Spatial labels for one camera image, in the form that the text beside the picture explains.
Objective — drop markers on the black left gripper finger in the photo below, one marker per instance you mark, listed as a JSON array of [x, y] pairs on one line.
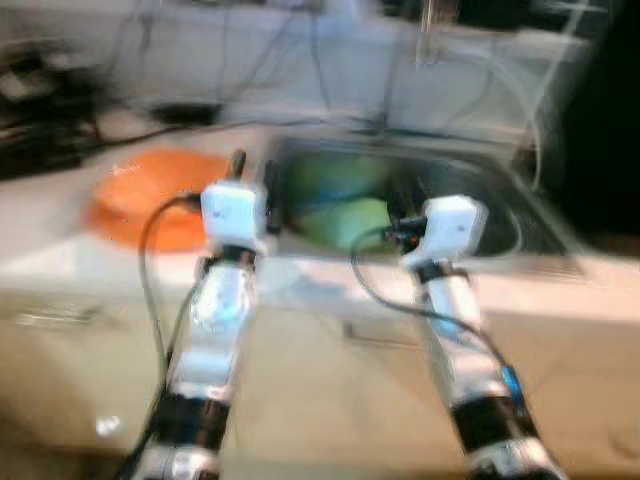
[[237, 167], [271, 185]]

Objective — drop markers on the orange plastic bowl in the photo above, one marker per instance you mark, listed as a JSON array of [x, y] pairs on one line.
[[170, 180]]

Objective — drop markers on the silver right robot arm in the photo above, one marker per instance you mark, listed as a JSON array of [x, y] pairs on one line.
[[455, 340]]

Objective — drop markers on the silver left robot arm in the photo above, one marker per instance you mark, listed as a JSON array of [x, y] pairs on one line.
[[215, 320]]

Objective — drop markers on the green plastic plate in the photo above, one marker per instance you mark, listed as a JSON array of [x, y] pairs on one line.
[[345, 215]]

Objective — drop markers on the small black power brick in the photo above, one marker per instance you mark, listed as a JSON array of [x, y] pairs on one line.
[[188, 112]]

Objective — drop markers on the stainless steel sink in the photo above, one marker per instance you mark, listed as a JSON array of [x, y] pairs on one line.
[[490, 215]]

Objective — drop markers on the black power strip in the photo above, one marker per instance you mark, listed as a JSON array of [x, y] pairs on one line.
[[40, 150]]

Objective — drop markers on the metal faucet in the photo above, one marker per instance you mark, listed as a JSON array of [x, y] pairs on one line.
[[437, 30]]

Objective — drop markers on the black charger box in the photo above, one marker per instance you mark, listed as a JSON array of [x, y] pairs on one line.
[[40, 80]]

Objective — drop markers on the large black object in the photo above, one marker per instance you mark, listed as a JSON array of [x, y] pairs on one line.
[[605, 100]]

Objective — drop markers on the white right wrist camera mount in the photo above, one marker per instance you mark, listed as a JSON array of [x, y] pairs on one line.
[[450, 225]]

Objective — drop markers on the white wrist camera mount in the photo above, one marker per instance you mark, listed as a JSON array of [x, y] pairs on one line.
[[232, 210], [450, 225]]

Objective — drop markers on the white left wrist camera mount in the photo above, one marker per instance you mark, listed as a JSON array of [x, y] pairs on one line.
[[232, 210]]

